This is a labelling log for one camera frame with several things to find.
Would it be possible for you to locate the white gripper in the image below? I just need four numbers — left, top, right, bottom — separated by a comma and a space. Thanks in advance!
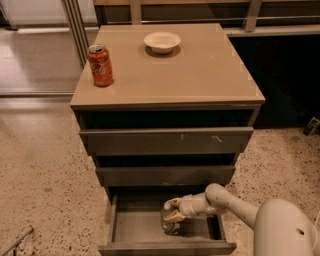
163, 193, 210, 223

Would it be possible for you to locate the clear plastic water bottle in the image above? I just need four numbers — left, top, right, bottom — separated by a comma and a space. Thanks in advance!
160, 203, 176, 234

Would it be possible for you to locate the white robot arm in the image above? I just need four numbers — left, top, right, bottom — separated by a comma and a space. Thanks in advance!
163, 183, 320, 256

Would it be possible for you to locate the grey open bottom drawer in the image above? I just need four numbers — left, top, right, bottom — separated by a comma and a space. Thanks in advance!
99, 187, 236, 256

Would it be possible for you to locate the grey top drawer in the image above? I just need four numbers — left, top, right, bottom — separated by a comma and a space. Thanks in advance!
80, 127, 253, 156

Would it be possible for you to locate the grey middle drawer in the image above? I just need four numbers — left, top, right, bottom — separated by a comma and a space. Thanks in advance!
96, 166, 235, 187

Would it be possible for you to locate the grey drawer cabinet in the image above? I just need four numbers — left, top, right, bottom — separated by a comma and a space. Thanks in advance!
69, 23, 266, 201

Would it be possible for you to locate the metal rod on floor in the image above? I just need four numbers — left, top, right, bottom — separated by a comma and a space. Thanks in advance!
0, 226, 34, 256

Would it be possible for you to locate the small dark floor device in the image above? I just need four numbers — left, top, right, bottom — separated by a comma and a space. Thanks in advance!
303, 117, 320, 136

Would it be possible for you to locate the white ceramic bowl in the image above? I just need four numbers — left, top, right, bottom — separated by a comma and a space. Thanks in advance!
144, 32, 181, 54

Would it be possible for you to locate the orange soda can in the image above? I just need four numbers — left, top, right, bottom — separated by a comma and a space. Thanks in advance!
87, 44, 114, 87

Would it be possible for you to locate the metal railing frame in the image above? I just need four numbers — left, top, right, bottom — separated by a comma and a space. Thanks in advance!
61, 0, 320, 58

